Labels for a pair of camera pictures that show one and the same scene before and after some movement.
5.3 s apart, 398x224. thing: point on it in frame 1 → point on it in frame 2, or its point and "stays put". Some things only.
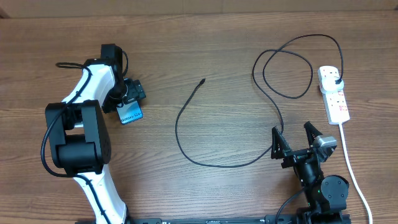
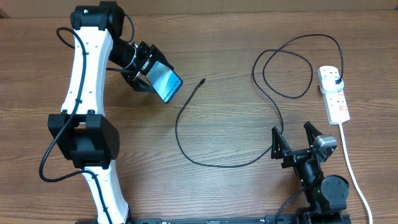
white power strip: (335, 102) stays put
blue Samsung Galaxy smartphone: (129, 112) → (165, 80)
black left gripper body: (132, 91) → (142, 58)
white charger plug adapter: (329, 85) stays put
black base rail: (275, 219) stays put
